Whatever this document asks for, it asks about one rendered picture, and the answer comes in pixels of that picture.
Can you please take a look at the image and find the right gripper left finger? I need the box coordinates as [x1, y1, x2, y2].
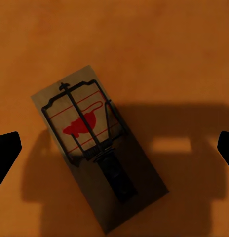
[0, 131, 22, 185]

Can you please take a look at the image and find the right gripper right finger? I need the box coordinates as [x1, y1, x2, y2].
[217, 131, 229, 165]

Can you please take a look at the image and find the mousetrap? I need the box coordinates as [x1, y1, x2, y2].
[30, 65, 169, 235]

